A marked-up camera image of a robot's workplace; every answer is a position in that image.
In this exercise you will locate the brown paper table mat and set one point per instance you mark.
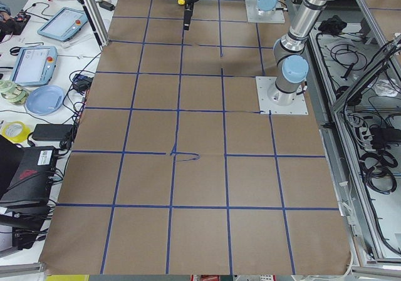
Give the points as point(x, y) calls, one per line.
point(175, 171)

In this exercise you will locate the light blue plate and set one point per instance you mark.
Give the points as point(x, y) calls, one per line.
point(45, 100)

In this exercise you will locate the black computer box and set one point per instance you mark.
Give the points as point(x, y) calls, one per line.
point(26, 174)

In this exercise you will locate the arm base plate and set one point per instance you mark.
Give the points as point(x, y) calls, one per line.
point(272, 101)
point(275, 16)

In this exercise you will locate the far blue teach pendant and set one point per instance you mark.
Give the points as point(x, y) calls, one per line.
point(64, 24)

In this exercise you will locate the black power adapter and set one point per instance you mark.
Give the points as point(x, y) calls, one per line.
point(51, 132)

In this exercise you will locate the near blue teach pendant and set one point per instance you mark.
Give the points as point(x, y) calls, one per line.
point(34, 66)

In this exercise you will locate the green tape rolls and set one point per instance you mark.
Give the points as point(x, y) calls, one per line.
point(13, 93)

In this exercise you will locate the yellow tape roll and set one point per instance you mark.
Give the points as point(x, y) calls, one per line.
point(15, 131)

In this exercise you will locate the aluminium frame post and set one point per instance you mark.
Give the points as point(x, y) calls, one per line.
point(96, 22)

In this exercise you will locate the blue teach pendant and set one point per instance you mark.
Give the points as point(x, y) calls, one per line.
point(34, 66)
point(64, 24)

